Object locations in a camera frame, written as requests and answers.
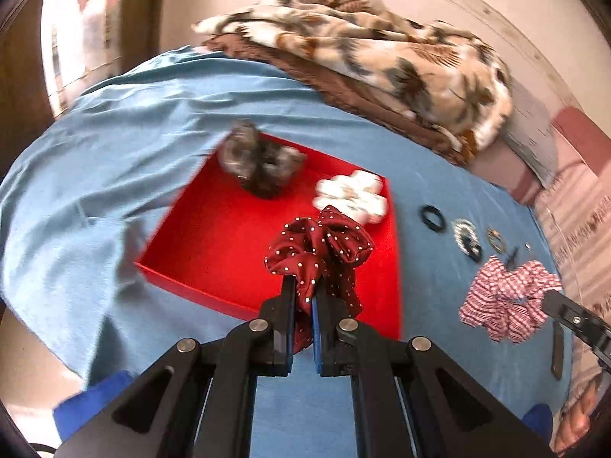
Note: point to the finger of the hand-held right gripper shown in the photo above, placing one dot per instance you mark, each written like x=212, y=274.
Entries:
x=568, y=315
x=557, y=353

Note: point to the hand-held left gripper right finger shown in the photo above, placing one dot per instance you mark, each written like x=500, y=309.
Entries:
x=316, y=338

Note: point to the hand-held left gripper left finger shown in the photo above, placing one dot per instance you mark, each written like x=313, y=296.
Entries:
x=289, y=343

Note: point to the red white striped scrunchie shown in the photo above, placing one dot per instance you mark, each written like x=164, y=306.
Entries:
x=496, y=305

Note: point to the dark red polka-dot scrunchie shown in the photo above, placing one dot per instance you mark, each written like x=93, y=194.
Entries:
x=315, y=248

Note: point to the red tray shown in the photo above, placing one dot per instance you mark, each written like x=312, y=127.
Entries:
x=215, y=229

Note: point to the blue cloth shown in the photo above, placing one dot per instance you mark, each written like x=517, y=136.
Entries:
x=539, y=422
x=90, y=400

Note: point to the white dotted scrunchie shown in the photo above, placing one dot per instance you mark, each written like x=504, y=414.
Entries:
x=353, y=195

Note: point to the grey pillow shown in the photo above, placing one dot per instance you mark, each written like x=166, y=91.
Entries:
x=534, y=138

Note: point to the pink pillow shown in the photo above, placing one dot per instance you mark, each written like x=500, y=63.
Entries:
x=582, y=133

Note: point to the grey scrunchie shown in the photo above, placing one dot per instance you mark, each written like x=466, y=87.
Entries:
x=257, y=157

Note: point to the brown ruffled blanket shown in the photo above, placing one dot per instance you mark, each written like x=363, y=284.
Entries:
x=334, y=86

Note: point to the blue bedsheet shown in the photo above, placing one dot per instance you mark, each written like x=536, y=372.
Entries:
x=119, y=152

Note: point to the leaf print blanket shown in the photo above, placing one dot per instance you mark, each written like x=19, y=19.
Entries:
x=382, y=47

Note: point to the stained glass window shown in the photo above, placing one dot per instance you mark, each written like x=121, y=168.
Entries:
x=81, y=33

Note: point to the wooden window frame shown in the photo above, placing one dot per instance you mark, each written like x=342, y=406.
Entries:
x=19, y=81

